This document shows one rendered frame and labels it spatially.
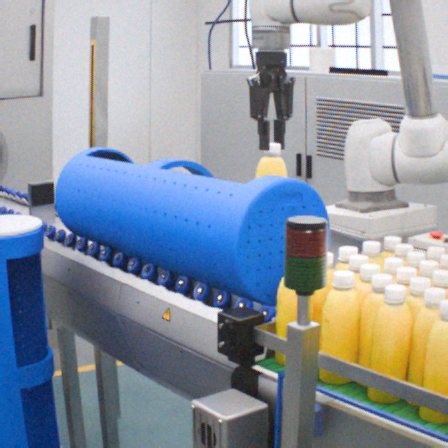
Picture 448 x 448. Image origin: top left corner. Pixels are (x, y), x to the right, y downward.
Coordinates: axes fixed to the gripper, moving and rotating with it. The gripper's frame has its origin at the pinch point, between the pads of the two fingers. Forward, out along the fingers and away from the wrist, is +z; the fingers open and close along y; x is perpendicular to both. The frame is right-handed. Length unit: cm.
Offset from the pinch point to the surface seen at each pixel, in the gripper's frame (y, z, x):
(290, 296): 22.4, 26.6, 31.0
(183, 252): 19.8, 25.9, -7.3
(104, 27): -28, -33, -129
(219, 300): 17.1, 35.4, 2.4
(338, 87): -161, -5, -132
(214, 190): 15.2, 11.5, -1.8
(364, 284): 14, 23, 43
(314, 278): 43, 13, 58
